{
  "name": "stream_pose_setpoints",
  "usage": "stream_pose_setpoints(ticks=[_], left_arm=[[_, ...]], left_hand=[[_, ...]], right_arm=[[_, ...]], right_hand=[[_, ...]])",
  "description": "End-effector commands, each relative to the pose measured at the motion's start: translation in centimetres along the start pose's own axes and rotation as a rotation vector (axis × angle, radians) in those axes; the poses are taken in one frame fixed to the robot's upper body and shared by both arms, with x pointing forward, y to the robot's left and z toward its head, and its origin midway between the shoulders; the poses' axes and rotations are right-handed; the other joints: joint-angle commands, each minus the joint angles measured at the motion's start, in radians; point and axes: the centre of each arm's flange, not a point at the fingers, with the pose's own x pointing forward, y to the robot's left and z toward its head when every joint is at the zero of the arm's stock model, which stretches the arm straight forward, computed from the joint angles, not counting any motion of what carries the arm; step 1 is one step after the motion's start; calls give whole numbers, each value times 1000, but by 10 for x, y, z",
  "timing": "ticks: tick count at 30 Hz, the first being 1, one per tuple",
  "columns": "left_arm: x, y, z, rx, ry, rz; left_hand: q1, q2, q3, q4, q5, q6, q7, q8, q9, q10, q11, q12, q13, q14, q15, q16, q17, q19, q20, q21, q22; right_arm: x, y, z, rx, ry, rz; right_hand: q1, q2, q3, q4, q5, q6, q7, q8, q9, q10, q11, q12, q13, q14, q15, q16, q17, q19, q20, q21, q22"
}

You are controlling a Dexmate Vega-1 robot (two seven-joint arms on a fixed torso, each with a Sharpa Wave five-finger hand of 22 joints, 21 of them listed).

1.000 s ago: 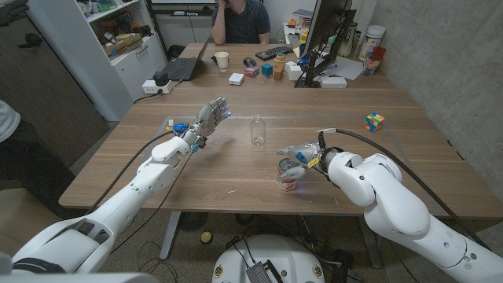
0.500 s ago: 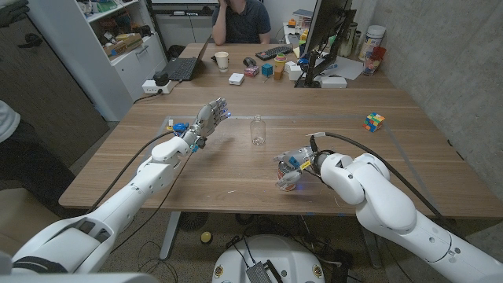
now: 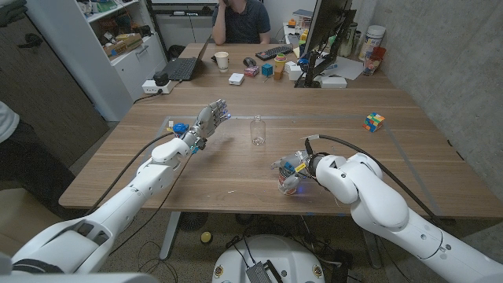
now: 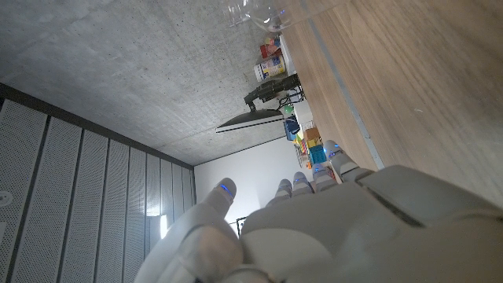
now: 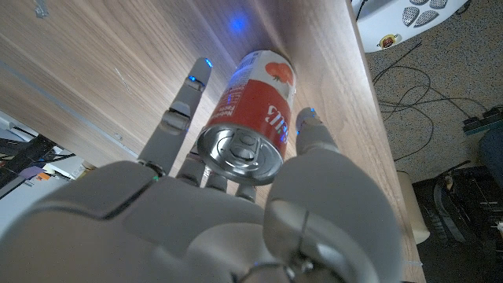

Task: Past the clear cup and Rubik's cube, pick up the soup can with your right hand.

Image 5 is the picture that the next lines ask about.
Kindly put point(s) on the black wheeled equipment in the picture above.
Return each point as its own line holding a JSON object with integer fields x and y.
{"x": 452, "y": 220}

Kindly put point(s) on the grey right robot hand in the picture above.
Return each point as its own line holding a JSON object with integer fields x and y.
{"x": 157, "y": 228}

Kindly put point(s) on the grey tape strip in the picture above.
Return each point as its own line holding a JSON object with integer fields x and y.
{"x": 78, "y": 116}

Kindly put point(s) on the white robot torso base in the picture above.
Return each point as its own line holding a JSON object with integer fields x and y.
{"x": 381, "y": 23}

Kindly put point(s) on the green black power strip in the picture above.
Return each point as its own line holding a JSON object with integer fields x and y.
{"x": 483, "y": 120}

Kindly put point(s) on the beige rounded box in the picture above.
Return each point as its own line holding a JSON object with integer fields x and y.
{"x": 412, "y": 208}

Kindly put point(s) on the red white soup can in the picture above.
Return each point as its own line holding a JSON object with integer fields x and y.
{"x": 251, "y": 106}

